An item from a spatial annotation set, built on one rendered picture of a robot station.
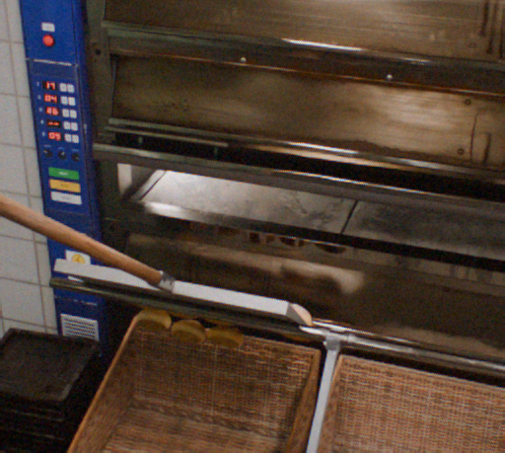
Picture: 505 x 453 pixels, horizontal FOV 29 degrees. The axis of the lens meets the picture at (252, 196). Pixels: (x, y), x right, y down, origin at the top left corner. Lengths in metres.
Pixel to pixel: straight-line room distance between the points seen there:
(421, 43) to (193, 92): 0.60
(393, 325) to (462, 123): 0.60
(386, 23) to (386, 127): 0.26
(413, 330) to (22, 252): 1.17
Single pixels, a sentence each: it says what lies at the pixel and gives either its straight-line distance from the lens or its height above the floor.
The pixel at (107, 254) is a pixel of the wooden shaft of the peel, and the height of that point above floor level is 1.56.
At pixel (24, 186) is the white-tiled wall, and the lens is 2.85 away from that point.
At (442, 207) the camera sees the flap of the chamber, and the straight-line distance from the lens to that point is 2.26.
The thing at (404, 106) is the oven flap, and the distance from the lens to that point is 2.35.
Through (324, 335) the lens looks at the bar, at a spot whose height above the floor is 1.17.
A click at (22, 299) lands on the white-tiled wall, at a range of 3.08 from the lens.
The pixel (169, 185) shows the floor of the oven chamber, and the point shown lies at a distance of 2.83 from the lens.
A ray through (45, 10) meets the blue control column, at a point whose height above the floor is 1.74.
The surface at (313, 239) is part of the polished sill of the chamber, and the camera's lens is 2.56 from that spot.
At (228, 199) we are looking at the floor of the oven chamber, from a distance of 2.74.
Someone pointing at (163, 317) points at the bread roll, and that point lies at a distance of 2.70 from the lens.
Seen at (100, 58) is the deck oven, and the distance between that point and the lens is 2.55.
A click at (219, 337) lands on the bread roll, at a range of 2.66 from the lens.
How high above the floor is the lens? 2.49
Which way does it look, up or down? 28 degrees down
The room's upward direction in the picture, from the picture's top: straight up
